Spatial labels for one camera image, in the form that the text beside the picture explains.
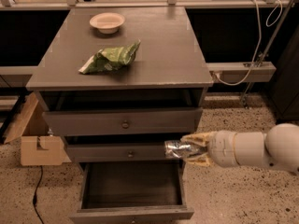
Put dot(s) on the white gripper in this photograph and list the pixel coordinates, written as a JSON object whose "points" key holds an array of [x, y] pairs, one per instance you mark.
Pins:
{"points": [[221, 148]]}

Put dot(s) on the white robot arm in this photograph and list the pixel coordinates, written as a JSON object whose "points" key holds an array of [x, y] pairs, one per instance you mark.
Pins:
{"points": [[276, 150]]}

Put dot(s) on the grey top drawer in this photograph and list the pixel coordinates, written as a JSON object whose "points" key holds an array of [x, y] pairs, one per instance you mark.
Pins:
{"points": [[107, 122]]}

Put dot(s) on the grey open bottom drawer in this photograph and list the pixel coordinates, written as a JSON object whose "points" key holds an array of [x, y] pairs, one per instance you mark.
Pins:
{"points": [[132, 192]]}

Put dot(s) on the grey middle drawer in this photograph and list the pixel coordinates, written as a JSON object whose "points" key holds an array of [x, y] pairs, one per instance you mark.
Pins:
{"points": [[118, 152]]}

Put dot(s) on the grey wooden drawer cabinet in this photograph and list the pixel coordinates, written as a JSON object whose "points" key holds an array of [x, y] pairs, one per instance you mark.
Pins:
{"points": [[59, 86]]}

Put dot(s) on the dark cabinet at right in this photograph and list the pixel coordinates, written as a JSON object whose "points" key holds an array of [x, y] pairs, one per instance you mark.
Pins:
{"points": [[284, 90]]}

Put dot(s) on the green crumpled chip bag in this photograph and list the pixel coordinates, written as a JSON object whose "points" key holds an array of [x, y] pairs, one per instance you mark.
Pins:
{"points": [[110, 59]]}

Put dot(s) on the light wooden block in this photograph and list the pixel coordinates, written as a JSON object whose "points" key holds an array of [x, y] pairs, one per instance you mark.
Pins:
{"points": [[42, 150]]}

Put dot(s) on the white ceramic bowl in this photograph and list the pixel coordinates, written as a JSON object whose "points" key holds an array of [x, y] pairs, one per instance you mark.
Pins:
{"points": [[107, 23]]}

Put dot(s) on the grey metal rail frame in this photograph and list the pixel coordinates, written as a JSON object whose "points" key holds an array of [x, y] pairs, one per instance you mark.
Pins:
{"points": [[153, 20]]}

